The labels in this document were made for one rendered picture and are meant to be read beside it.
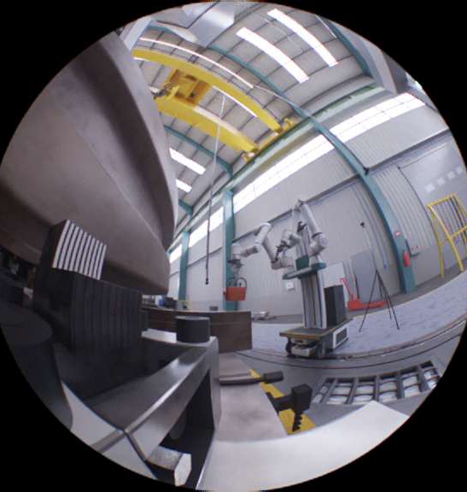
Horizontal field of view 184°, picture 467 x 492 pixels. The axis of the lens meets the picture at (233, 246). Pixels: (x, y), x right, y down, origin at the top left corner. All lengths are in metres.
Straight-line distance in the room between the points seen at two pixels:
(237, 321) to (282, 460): 1.18
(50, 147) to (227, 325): 1.44
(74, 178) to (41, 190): 0.12
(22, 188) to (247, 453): 0.65
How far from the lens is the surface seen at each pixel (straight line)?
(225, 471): 0.31
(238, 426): 0.58
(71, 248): 0.29
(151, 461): 0.19
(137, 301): 0.23
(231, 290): 1.31
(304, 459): 0.33
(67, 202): 0.48
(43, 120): 0.56
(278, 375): 0.84
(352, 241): 7.31
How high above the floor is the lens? 0.74
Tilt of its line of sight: 23 degrees up
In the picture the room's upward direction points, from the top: 2 degrees counter-clockwise
